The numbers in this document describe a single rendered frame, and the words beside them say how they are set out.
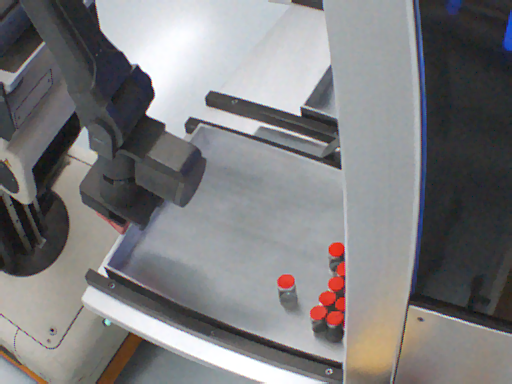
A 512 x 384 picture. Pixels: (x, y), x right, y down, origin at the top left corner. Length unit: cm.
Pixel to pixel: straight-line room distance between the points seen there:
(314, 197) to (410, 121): 67
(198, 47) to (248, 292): 171
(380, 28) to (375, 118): 9
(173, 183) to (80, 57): 20
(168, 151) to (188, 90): 169
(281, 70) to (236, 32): 143
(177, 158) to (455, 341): 39
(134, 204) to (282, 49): 45
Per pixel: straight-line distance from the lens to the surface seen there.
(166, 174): 99
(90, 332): 191
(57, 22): 88
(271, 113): 131
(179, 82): 269
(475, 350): 79
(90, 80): 91
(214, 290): 117
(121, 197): 107
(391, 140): 60
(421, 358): 84
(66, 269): 200
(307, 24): 149
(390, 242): 69
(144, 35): 291
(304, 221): 122
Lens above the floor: 185
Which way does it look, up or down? 51 degrees down
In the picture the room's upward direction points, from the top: 10 degrees counter-clockwise
